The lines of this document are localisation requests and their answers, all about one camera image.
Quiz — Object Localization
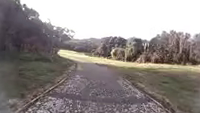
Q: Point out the grey gravel path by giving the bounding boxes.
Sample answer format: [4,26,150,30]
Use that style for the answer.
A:
[15,57,191,113]

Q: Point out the grass verge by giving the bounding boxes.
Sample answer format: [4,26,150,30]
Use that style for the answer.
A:
[0,49,78,113]

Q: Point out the wood of dark trees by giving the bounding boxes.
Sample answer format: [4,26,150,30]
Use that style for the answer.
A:
[59,23,200,69]
[0,0,78,59]

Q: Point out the pale path edging strip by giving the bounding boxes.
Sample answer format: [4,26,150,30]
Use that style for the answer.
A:
[15,61,77,113]
[119,77,191,113]

